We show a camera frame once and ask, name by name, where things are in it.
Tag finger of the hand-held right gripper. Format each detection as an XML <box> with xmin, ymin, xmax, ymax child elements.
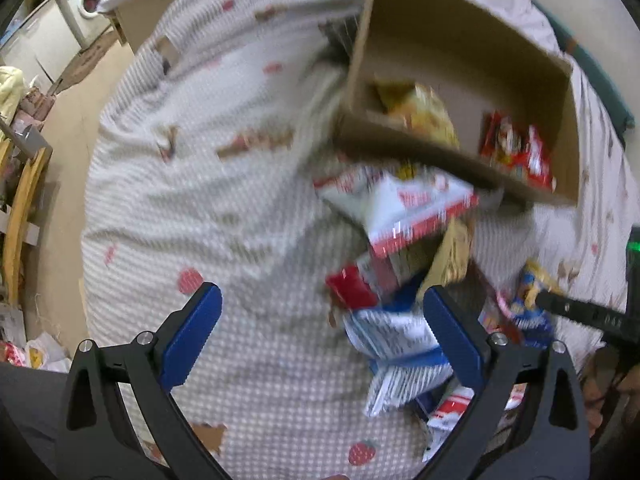
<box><xmin>535</xmin><ymin>290</ymin><xmax>640</xmax><ymax>348</ymax></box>

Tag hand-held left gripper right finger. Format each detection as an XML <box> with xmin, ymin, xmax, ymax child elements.
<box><xmin>400</xmin><ymin>284</ymin><xmax>593</xmax><ymax>480</ymax></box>

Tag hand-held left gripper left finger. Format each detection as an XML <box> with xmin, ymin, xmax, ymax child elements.
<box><xmin>59</xmin><ymin>282</ymin><xmax>236</xmax><ymax>480</ymax></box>

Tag blue and yellow snack packet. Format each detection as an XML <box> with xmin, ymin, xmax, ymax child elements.
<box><xmin>499</xmin><ymin>260</ymin><xmax>566</xmax><ymax>351</ymax></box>

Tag blue and white snack packet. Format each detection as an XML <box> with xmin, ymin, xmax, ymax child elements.
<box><xmin>344</xmin><ymin>305</ymin><xmax>457</xmax><ymax>417</ymax></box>

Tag brown cardboard box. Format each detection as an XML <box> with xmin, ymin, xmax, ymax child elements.
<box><xmin>332</xmin><ymin>0</ymin><xmax>583</xmax><ymax>206</ymax></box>

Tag yellow brown snack packet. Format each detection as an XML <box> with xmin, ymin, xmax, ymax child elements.
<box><xmin>429</xmin><ymin>217</ymin><xmax>476</xmax><ymax>291</ymax></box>

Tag plain red snack packet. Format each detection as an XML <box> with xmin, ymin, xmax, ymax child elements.
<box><xmin>325</xmin><ymin>262</ymin><xmax>381</xmax><ymax>311</ymax></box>

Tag printed bed blanket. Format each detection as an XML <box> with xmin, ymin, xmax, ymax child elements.
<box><xmin>80</xmin><ymin>0</ymin><xmax>640</xmax><ymax>480</ymax></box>

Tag plastic bags on floor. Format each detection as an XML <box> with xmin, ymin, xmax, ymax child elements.
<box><xmin>0</xmin><ymin>332</ymin><xmax>72</xmax><ymax>375</ymax></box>

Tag wooden rack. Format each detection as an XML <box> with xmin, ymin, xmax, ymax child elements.
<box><xmin>0</xmin><ymin>127</ymin><xmax>54</xmax><ymax>306</ymax></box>

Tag brown floor rug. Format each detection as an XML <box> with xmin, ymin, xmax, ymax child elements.
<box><xmin>49</xmin><ymin>30</ymin><xmax>122</xmax><ymax>97</ymax></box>

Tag pale yellow cloth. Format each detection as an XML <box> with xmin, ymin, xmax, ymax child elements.
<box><xmin>0</xmin><ymin>66</ymin><xmax>26</xmax><ymax>121</ymax></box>

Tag white cabinet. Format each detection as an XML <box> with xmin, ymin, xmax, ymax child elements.
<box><xmin>0</xmin><ymin>7</ymin><xmax>83</xmax><ymax>86</ymax></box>

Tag wooden furniture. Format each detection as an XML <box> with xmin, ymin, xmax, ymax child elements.
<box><xmin>107</xmin><ymin>0</ymin><xmax>201</xmax><ymax>55</ymax></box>

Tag white washing machine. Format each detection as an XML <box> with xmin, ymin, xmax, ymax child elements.
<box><xmin>55</xmin><ymin>0</ymin><xmax>118</xmax><ymax>46</ymax></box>

